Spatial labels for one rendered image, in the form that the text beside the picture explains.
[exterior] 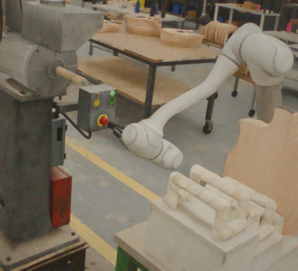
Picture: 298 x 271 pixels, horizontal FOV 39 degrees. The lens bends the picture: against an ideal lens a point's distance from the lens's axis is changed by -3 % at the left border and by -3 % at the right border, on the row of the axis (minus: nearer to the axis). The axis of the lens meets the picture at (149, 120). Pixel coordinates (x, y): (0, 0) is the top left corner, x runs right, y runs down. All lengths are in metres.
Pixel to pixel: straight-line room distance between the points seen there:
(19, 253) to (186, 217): 1.29
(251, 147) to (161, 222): 0.39
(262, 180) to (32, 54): 1.02
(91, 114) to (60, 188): 0.48
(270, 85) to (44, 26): 0.87
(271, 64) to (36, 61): 0.92
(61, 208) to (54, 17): 1.17
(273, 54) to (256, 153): 0.41
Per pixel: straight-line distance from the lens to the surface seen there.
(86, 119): 2.05
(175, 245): 1.19
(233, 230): 1.10
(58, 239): 2.38
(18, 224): 2.30
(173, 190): 1.15
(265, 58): 1.62
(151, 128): 1.64
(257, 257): 1.24
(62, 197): 2.34
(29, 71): 1.81
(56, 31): 1.53
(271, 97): 1.73
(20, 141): 2.08
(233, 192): 1.12
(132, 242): 1.33
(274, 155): 1.35
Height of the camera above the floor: 1.73
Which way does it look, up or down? 21 degrees down
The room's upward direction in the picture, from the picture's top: 7 degrees clockwise
